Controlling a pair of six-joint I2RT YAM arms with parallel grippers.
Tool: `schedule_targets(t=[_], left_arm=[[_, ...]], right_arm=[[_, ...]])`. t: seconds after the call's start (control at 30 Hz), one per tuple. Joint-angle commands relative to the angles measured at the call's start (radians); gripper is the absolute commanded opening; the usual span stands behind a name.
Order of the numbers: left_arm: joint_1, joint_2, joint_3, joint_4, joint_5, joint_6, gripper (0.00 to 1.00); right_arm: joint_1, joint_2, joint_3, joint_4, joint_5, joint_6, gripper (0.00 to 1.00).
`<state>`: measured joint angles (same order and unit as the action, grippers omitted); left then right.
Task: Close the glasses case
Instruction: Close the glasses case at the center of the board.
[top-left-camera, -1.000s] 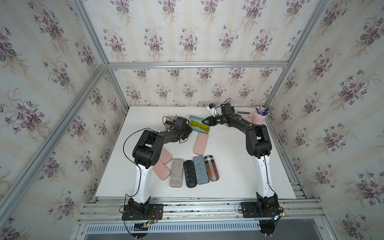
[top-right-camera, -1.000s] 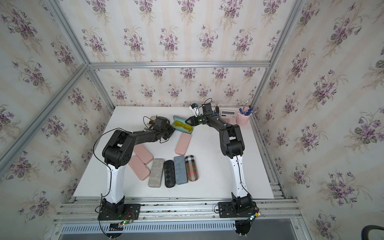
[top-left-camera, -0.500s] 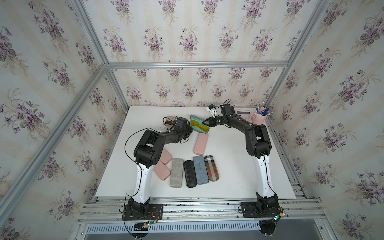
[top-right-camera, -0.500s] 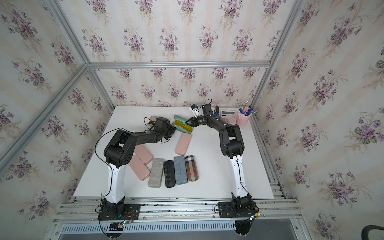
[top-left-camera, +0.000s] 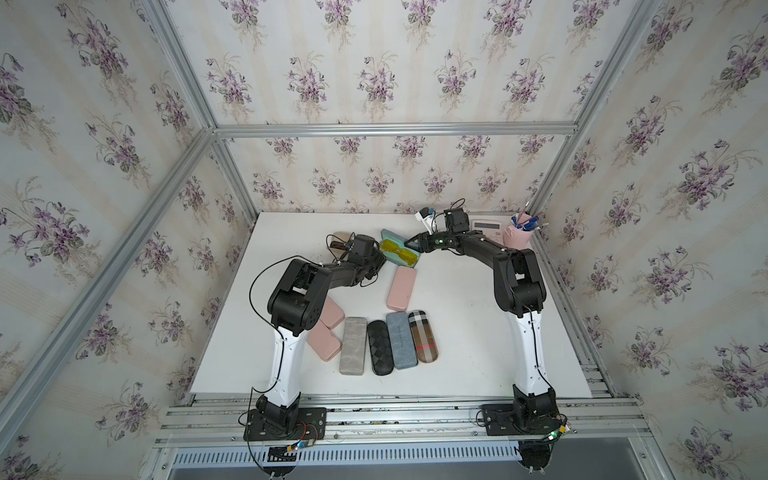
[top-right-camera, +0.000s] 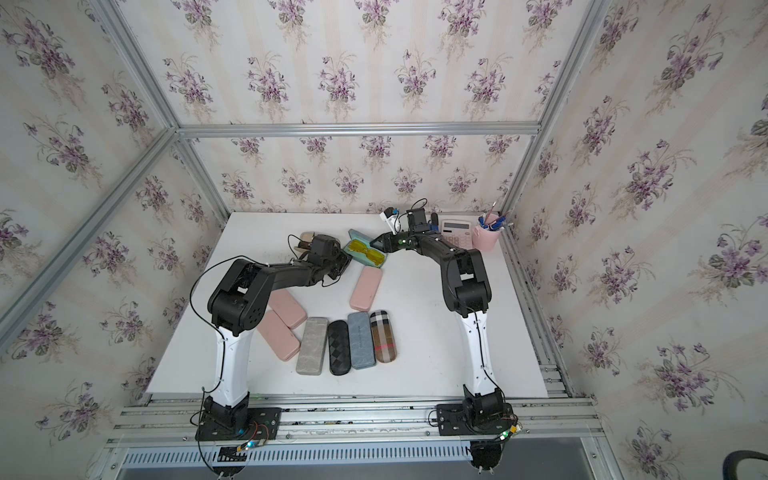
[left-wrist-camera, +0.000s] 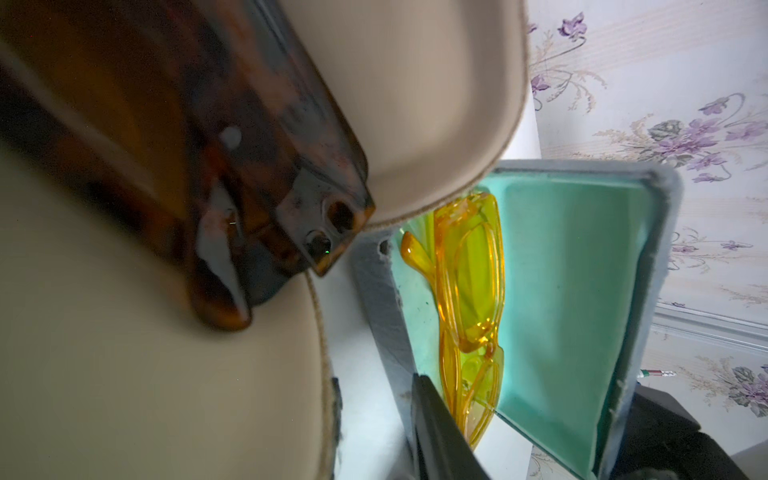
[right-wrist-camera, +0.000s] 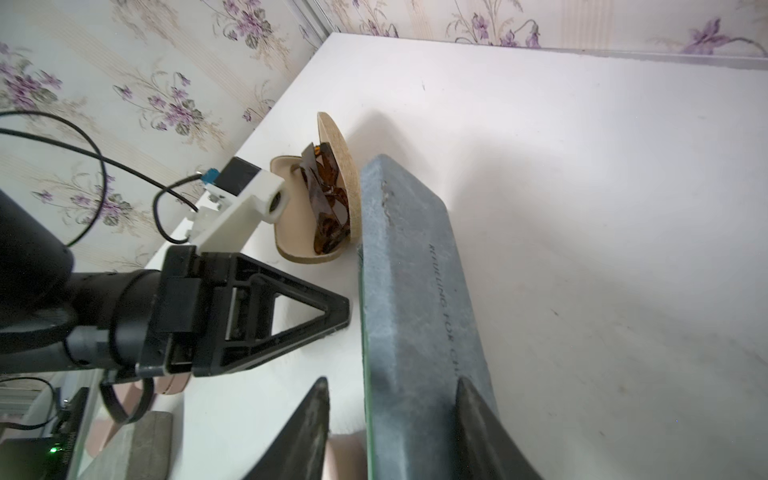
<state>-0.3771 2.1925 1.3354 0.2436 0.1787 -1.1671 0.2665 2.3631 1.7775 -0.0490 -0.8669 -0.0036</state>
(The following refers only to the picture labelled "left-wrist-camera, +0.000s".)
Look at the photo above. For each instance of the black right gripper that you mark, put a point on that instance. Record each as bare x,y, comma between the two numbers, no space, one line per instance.
663,441

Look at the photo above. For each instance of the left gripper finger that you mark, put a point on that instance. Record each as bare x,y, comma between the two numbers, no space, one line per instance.
439,449

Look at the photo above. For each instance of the grey teal-lined glasses case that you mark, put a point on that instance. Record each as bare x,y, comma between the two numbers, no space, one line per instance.
586,245

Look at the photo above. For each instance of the beige case brown glasses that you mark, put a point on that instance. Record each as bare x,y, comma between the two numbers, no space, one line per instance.
107,372

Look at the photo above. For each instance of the yellow transparent glasses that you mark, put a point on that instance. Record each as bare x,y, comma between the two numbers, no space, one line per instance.
461,257

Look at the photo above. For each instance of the brown tortoise glasses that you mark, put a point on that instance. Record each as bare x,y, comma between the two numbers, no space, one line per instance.
204,124

